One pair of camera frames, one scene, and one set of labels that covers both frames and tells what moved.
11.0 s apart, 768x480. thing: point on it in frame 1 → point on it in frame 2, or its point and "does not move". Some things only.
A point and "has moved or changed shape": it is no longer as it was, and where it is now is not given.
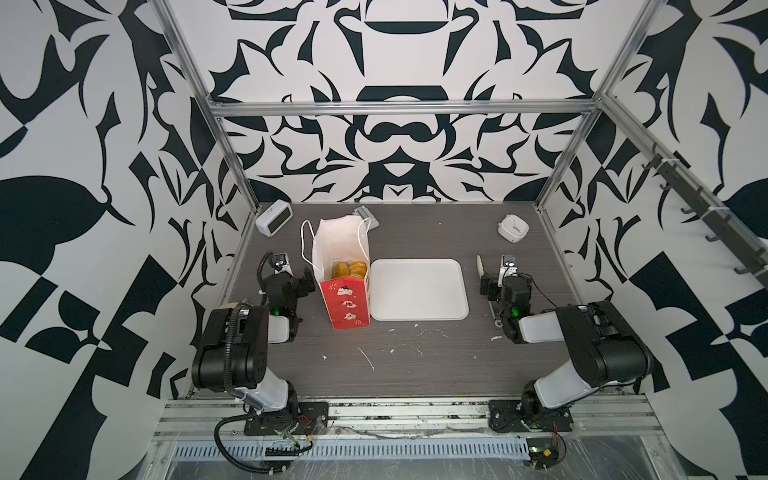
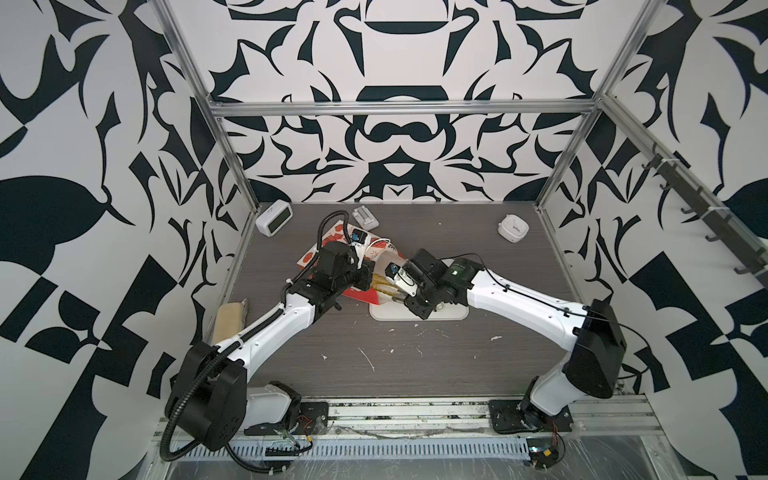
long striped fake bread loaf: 340,269 has moved or changed shape
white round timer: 512,228 does not move
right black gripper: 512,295 → 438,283
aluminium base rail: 606,430 does not move
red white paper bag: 337,252 has moved or changed shape
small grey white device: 365,213 does not move
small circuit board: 543,452 does not move
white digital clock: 273,219 does not move
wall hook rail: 746,247 does not move
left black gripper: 302,285 → 360,278
